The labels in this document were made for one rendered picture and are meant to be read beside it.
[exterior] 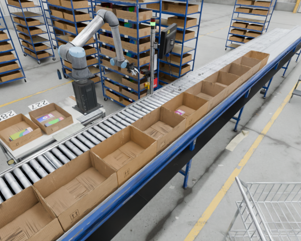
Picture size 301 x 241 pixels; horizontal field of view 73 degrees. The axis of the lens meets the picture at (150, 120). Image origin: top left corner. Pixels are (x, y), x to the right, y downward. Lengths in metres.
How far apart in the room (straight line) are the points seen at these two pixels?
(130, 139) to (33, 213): 0.84
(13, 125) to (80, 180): 1.22
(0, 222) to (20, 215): 0.09
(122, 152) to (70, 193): 0.48
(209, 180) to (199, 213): 0.48
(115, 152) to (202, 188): 1.30
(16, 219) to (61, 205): 0.25
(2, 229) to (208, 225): 1.74
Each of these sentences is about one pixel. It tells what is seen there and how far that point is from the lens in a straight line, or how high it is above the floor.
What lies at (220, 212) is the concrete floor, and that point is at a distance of 2.50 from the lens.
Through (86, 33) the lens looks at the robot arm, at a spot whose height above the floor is 1.51.
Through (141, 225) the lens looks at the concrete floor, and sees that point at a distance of 2.30.
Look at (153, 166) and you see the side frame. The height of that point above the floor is 0.91.
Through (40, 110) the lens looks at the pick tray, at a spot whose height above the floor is 0.82.
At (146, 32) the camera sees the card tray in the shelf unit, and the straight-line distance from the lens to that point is 3.07.
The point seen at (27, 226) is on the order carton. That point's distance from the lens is 1.46.
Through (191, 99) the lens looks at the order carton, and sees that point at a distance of 2.17.
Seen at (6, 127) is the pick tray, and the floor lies 0.76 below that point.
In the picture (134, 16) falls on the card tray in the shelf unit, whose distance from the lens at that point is 2.94.
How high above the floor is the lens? 2.06
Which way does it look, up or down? 36 degrees down
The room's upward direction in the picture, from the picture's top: 1 degrees clockwise
